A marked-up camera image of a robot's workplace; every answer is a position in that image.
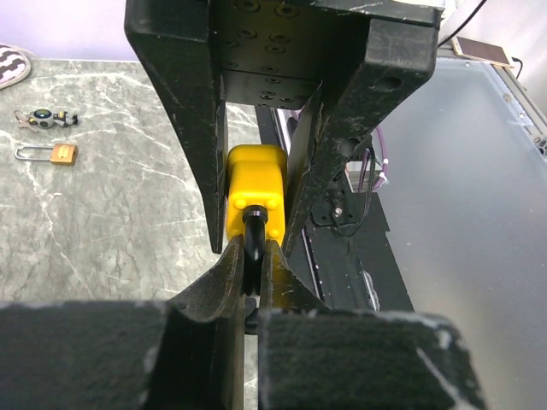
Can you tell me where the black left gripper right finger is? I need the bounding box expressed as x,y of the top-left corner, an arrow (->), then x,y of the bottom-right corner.
257,241 -> 487,409

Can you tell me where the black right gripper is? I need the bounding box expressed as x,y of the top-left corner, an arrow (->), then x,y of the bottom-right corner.
124,1 -> 442,255

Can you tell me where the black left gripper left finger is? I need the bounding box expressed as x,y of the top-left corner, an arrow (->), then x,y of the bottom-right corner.
1,237 -> 244,409

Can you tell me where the yellow padlock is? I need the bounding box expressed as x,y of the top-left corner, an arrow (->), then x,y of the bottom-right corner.
226,144 -> 287,296

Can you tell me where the small brass long-shackle padlock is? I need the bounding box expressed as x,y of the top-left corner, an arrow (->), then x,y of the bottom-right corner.
14,143 -> 79,166

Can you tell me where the cartoon figure keychain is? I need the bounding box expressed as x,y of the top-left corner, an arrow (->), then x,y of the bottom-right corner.
14,108 -> 79,132

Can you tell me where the smartphone on bench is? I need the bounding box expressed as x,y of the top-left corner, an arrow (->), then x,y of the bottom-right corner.
451,36 -> 514,68

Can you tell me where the purple wavy sponge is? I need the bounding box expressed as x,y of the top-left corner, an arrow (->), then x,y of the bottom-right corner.
0,44 -> 32,90

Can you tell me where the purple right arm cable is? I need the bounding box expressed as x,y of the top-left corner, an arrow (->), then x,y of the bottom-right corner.
290,108 -> 392,202

